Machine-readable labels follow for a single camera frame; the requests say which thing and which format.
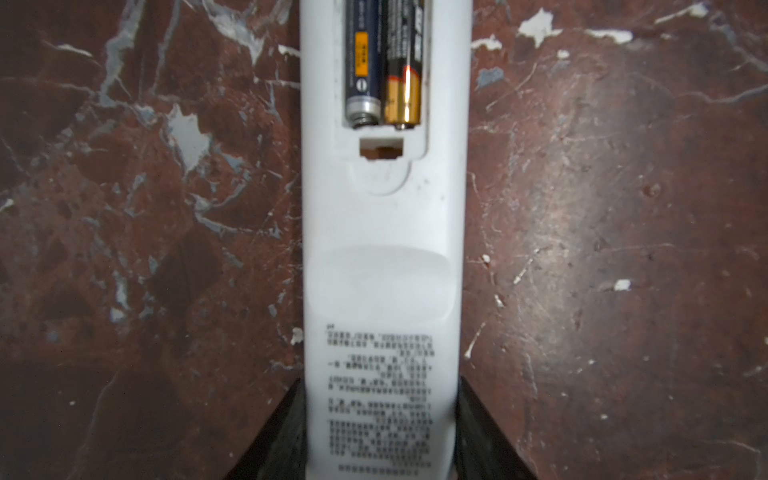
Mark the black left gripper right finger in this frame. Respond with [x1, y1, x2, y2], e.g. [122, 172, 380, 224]
[454, 376, 537, 480]

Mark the black gold battery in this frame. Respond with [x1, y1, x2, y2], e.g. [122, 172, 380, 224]
[384, 0, 426, 130]
[344, 0, 382, 129]

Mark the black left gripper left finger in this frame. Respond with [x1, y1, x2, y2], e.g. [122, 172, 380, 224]
[225, 378, 308, 480]

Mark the white remote control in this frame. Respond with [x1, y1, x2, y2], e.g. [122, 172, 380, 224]
[300, 1, 473, 479]

